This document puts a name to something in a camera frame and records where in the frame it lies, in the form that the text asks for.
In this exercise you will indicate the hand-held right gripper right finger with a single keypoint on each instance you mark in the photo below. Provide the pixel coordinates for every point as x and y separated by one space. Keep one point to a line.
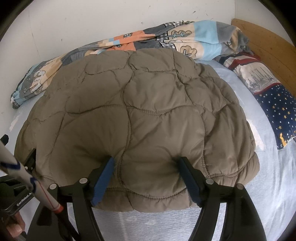
189 183

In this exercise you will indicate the olive quilted hooded jacket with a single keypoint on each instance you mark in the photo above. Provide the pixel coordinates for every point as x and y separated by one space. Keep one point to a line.
143 115

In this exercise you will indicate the person's left hand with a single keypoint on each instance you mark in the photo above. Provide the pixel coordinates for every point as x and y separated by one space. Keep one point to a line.
16 231

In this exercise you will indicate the patchwork printed blanket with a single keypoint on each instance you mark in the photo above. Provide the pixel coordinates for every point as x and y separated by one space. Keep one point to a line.
203 39

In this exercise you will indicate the light blue bed sheet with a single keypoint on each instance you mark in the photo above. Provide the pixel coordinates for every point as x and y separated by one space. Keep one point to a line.
254 197

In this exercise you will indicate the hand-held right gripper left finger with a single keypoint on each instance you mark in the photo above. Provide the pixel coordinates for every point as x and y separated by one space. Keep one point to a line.
103 183

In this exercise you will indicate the printed pillow with navy stars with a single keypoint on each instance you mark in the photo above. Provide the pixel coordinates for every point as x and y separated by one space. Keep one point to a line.
275 104

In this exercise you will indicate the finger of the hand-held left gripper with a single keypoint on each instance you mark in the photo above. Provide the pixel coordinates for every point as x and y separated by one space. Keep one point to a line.
31 161

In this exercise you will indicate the wooden headboard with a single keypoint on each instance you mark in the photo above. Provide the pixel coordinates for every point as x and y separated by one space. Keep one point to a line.
266 46

